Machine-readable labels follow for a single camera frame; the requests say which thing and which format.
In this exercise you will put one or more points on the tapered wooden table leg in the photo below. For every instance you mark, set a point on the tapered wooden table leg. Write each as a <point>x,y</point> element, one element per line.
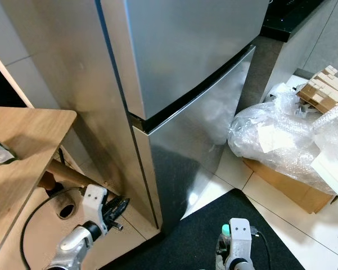
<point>73,177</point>

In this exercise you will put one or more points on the black floor mat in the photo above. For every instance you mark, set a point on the black floor mat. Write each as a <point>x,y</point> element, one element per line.
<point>197,247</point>

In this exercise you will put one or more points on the bubble wrap bundle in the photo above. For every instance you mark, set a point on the bubble wrap bundle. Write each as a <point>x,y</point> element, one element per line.
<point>275,143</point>

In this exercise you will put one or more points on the clear water bottle blue cap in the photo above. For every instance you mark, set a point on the clear water bottle blue cap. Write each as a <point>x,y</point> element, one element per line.
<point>222,244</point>

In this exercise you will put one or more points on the white foam board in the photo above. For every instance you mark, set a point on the white foam board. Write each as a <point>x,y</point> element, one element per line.
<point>334,171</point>

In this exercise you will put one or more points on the stainless freezer door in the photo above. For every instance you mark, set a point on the stainless freezer door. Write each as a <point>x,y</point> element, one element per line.
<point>191,50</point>

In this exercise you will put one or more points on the brown cardboard box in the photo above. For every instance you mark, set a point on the brown cardboard box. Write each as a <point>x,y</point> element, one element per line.
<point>287,188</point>

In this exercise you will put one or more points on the black kitchen countertop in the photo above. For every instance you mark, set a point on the black kitchen countertop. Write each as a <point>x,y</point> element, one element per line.
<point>292,17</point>

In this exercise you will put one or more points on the grey kitchen cabinet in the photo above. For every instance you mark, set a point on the grey kitchen cabinet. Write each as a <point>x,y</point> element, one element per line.
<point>320,39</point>

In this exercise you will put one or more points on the brown moulded cardboard packaging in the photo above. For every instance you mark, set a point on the brown moulded cardboard packaging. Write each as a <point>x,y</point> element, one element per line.
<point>323,90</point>

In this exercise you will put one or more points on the green white food pouch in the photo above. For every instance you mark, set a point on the green white food pouch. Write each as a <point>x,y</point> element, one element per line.
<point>0,152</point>

